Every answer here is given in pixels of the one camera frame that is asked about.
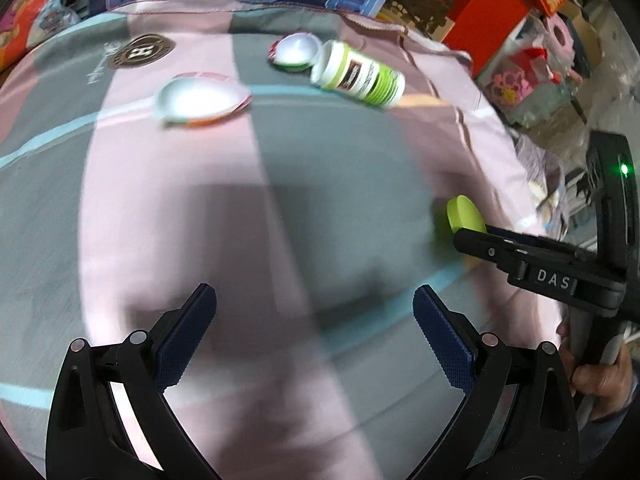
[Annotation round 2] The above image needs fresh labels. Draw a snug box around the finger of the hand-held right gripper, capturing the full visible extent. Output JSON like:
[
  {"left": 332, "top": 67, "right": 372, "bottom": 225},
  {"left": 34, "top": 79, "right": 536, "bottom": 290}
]
[
  {"left": 453, "top": 228, "right": 577, "bottom": 282},
  {"left": 485, "top": 224, "right": 597, "bottom": 257}
]

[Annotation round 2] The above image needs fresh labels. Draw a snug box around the pink grey blanket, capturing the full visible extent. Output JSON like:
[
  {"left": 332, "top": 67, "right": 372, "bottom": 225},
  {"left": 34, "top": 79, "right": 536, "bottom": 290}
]
[{"left": 0, "top": 0, "right": 571, "bottom": 480}]

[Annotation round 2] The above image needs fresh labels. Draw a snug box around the red gift box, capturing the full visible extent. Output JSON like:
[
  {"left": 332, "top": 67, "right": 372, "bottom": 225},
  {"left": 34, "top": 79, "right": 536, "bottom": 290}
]
[{"left": 442, "top": 0, "right": 594, "bottom": 76}]

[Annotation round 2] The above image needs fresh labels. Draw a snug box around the white plastic cup red rim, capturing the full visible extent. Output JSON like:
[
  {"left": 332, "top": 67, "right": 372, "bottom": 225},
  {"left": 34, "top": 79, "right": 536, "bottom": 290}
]
[{"left": 155, "top": 72, "right": 254, "bottom": 129}]

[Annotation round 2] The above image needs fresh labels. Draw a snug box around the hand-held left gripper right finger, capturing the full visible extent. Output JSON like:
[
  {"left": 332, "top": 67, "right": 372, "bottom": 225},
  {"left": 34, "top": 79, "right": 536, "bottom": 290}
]
[{"left": 412, "top": 284, "right": 582, "bottom": 480}]

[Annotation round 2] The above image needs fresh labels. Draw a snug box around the green round lid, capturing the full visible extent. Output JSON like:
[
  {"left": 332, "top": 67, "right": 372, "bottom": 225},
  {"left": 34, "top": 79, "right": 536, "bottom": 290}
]
[{"left": 446, "top": 196, "right": 489, "bottom": 267}]

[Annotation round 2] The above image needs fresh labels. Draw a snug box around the clear plastic box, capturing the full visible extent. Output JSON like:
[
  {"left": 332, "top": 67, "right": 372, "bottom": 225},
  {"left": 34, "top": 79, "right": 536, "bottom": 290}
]
[{"left": 480, "top": 45, "right": 592, "bottom": 132}]

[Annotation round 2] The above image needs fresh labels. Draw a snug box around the person's right hand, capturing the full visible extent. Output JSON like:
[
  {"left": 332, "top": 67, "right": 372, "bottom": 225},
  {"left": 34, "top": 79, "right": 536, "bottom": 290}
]
[{"left": 557, "top": 319, "right": 637, "bottom": 422}]

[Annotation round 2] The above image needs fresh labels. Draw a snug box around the flat wooden stick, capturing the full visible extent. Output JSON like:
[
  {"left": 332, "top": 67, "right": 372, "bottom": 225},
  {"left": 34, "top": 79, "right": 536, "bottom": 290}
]
[{"left": 400, "top": 93, "right": 452, "bottom": 109}]

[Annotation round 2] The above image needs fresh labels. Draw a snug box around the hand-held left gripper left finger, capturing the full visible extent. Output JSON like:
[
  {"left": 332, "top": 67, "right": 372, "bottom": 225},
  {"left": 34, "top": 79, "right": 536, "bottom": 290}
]
[{"left": 45, "top": 283, "right": 217, "bottom": 480}]

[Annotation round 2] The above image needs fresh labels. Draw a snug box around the cartoon print toy box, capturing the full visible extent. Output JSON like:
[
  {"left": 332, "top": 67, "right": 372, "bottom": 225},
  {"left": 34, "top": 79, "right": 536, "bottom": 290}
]
[{"left": 0, "top": 0, "right": 84, "bottom": 69}]

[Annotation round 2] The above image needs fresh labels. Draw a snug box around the white bottle green label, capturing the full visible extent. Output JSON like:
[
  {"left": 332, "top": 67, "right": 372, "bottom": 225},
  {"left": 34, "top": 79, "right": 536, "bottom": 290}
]
[{"left": 310, "top": 40, "right": 406, "bottom": 110}]

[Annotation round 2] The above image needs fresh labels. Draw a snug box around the dark patterned bag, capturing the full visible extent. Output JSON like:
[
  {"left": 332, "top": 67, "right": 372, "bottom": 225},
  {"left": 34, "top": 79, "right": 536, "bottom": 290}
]
[{"left": 390, "top": 0, "right": 457, "bottom": 44}]

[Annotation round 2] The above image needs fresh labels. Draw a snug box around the small white bowl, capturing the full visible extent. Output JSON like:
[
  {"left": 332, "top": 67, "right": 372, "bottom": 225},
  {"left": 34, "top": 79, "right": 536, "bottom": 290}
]
[{"left": 270, "top": 31, "right": 321, "bottom": 74}]

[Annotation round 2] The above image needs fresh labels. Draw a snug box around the person's right forearm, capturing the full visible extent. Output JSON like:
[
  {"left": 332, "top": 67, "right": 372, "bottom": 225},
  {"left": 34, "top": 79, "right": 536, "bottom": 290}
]
[{"left": 575, "top": 410, "right": 632, "bottom": 467}]

